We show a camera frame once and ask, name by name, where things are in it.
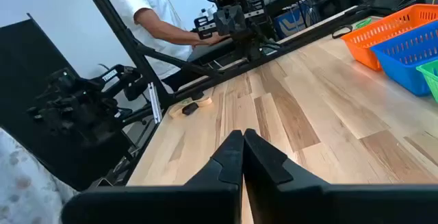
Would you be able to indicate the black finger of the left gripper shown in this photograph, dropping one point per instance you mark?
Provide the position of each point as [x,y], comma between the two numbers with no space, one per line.
[224,22]
[239,20]

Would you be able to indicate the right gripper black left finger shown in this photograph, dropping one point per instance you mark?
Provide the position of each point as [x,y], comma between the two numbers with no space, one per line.
[191,203]

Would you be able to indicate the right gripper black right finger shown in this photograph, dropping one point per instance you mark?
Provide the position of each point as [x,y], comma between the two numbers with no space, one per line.
[308,203]

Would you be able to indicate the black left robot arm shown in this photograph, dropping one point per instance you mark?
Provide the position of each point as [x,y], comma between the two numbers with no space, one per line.
[255,47]

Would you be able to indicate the blue printed box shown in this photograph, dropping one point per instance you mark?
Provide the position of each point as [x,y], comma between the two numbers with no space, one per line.
[291,22]

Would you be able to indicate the orange plastic basket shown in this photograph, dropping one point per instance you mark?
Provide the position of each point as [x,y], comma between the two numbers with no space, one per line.
[376,32]

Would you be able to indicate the blue plastic basket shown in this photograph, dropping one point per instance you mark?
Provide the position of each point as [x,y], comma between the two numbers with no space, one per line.
[403,66]

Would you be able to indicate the white patterned cloth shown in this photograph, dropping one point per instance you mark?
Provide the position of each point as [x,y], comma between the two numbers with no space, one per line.
[24,189]

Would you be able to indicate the green plastic basket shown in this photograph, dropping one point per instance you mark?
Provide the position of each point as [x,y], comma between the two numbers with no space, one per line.
[431,76]

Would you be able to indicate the black divider panel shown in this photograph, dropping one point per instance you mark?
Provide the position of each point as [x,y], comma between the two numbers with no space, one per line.
[20,63]

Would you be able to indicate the black metal table frame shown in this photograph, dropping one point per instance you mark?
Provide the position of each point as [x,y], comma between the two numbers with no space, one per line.
[118,22]

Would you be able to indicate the silver aluminium bracket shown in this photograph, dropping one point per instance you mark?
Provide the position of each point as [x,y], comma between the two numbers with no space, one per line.
[154,104]

